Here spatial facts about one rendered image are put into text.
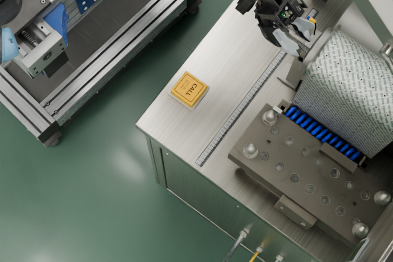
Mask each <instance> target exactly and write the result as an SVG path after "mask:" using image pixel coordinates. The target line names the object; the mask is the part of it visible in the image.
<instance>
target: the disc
mask: <svg viewBox="0 0 393 262"><path fill-rule="evenodd" d="M340 28H341V25H338V26H337V27H336V28H335V30H334V31H333V32H332V33H331V34H330V36H329V37H328V38H327V39H326V41H325V42H324V44H323V45H322V47H321V48H320V49H319V51H318V52H317V53H316V55H315V56H314V58H313V59H312V61H311V62H310V63H309V65H308V66H307V68H306V70H305V71H304V73H303V75H302V77H301V80H304V78H305V76H306V74H307V72H308V70H309V69H310V67H311V65H312V64H313V62H314V61H315V60H316V58H317V56H318V55H319V54H320V52H321V51H322V50H323V48H324V47H325V46H326V44H327V43H328V41H329V40H330V39H331V38H332V36H333V35H334V34H335V33H336V32H337V31H338V30H340Z"/></svg>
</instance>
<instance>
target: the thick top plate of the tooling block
mask: <svg viewBox="0 0 393 262"><path fill-rule="evenodd" d="M272 109H273V107H272V106H271V105H269V104H268V103H266V104H265V105H264V106H263V108H262V109H261V111H260V112H259V113H258V114H257V116H256V117H255V118H254V120H253V121H252V123H251V124H250V125H249V126H248V128H247V129H246V130H245V132H244V133H243V134H242V136H241V137H240V139H239V140H238V141H237V142H236V144H235V145H234V146H233V148H232V149H231V150H230V152H229V154H228V159H229V160H231V161H232V162H234V163H235V164H237V165H238V166H239V167H240V168H242V169H244V171H246V172H247V173H249V174H250V175H252V176H253V177H254V178H255V179H257V180H258V181H260V182H261V183H262V184H264V185H265V186H266V187H268V188H269V189H270V190H272V191H273V192H275V193H276V194H277V195H279V196H280V197H282V195H283V194H284V195H285V196H286V197H288V198H289V199H291V200H292V201H294V202H295V203H296V204H298V205H299V206H300V207H301V208H303V209H304V210H306V211H307V212H309V213H310V214H311V215H313V216H314V217H315V218H317V221H316V223H317V224H318V225H320V226H321V227H323V228H324V229H325V230H327V231H328V232H329V233H331V234H332V235H333V236H335V237H336V238H338V239H339V240H340V241H342V242H343V243H344V244H346V245H347V246H349V247H350V248H351V249H353V250H355V249H356V247H357V246H358V244H359V243H360V242H361V240H363V239H365V238H366V237H367V235H368V234H369V233H370V231H371V230H372V228H373V227H374V225H375V224H376V222H377V220H379V218H380V216H381V215H382V213H383V212H384V211H385V209H386V207H387V206H388V205H389V203H391V202H392V199H393V192H392V191H390V190H389V189H388V188H386V187H385V186H383V185H382V184H380V183H379V182H378V181H376V180H375V179H373V178H372V177H370V176H369V175H368V174H366V173H365V172H364V171H362V170H361V169H359V168H358V167H356V169H355V170H354V171H353V172H352V173H351V174H350V173H349V172H348V171H346V170H345V169H344V168H342V167H341V166H339V165H338V164H336V163H335V162H334V161H332V160H331V159H329V158H328V157H326V156H325V155H324V154H322V153H321V152H320V151H319V150H320V148H321V147H322V146H323V144H324V143H323V142H321V141H320V140H319V139H317V138H316V137H315V136H313V135H311V134H310V133H309V132H307V131H306V130H305V129H303V128H302V127H300V126H299V125H297V124H296V123H295V122H293V121H292V120H291V119H289V118H288V117H286V116H285V115H283V114H282V113H281V114H280V116H278V115H277V121H276V123H275V124H274V125H272V126H267V125H265V124H264V123H263V121H262V117H263V114H264V113H265V112H267V111H270V110H272ZM249 143H253V144H255V145H256V146H257V150H258V153H257V155H256V156H255V158H247V157H245V156H244V154H243V148H244V146H245V145H247V144H249ZM379 191H386V192H388V193H389V194H390V196H391V199H390V202H389V203H388V204H387V205H386V206H378V205H377V204H376V203H375V201H374V195H375V194H376V193H377V192H379ZM356 223H364V224H365V225H367V226H368V234H367V235H366V237H364V238H362V239H358V238H356V237H355V236H354V235H353V232H352V228H353V226H354V225H355V224H356Z"/></svg>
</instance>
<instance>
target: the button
mask: <svg viewBox="0 0 393 262"><path fill-rule="evenodd" d="M206 89H207V85H206V84H204V83H203V82H202V81H200V80H199V79H197V78H196V77H194V76H193V75H192V74H190V73H189V72H187V71H186V72H185V73H184V75H183V76H182V77H181V78H180V79H179V81H178V82H177V83H176V84H175V86H174V87H173V88H172V90H171V93H172V94H173V95H174V96H176V97H177V98H178V99H180V100H181V101H183V102H184V103H185V104H187V105H188V106H190V107H191V108H192V107H193V106H194V105H195V103H196V102H197V100H198V99H199V98H200V97H201V95H202V94H203V93H204V92H205V90H206Z"/></svg>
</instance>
